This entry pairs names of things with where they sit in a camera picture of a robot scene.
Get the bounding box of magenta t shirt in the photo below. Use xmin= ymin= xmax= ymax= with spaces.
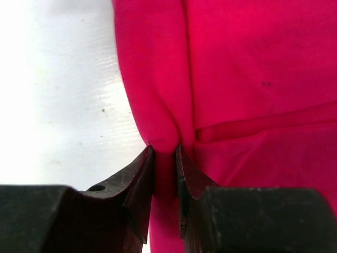
xmin=113 ymin=1 xmax=336 ymax=252

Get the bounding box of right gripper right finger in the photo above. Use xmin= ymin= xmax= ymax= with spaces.
xmin=175 ymin=145 xmax=336 ymax=252

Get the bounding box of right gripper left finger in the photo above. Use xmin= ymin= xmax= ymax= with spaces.
xmin=1 ymin=146 xmax=154 ymax=252

